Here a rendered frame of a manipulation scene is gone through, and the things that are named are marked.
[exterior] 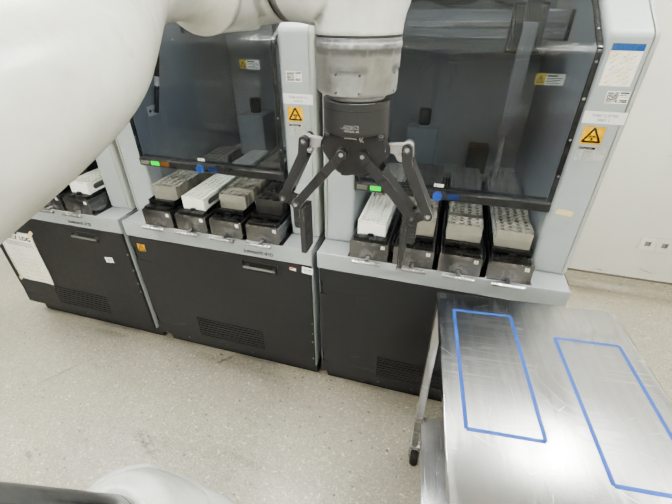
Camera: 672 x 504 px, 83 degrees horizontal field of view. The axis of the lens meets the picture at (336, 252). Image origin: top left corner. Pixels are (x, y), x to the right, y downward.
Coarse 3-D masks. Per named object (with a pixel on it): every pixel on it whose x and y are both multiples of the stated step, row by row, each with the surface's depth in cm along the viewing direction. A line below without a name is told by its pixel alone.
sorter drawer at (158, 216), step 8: (144, 208) 153; (152, 208) 151; (160, 208) 150; (168, 208) 150; (176, 208) 153; (144, 216) 154; (152, 216) 153; (160, 216) 151; (168, 216) 150; (152, 224) 155; (160, 224) 153; (168, 224) 153
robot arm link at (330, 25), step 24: (288, 0) 36; (312, 0) 35; (336, 0) 34; (360, 0) 33; (384, 0) 34; (408, 0) 36; (312, 24) 39; (336, 24) 35; (360, 24) 35; (384, 24) 35
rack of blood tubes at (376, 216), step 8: (376, 192) 151; (368, 200) 145; (376, 200) 147; (384, 200) 145; (368, 208) 139; (376, 208) 140; (384, 208) 139; (392, 208) 140; (360, 216) 134; (368, 216) 134; (376, 216) 134; (384, 216) 135; (392, 216) 144; (360, 224) 132; (368, 224) 131; (376, 224) 130; (384, 224) 129; (360, 232) 134; (368, 232) 133; (376, 232) 132; (384, 232) 131
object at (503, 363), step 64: (448, 320) 96; (512, 320) 96; (576, 320) 96; (448, 384) 80; (512, 384) 80; (576, 384) 80; (640, 384) 80; (448, 448) 68; (512, 448) 68; (576, 448) 68; (640, 448) 68
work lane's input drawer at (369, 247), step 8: (392, 224) 141; (392, 232) 137; (352, 240) 132; (360, 240) 132; (368, 240) 131; (376, 240) 130; (384, 240) 130; (392, 240) 139; (352, 248) 134; (360, 248) 133; (368, 248) 132; (376, 248) 131; (384, 248) 130; (352, 256) 135; (360, 256) 134; (368, 256) 133; (376, 256) 132; (384, 256) 132; (368, 264) 130; (376, 264) 129
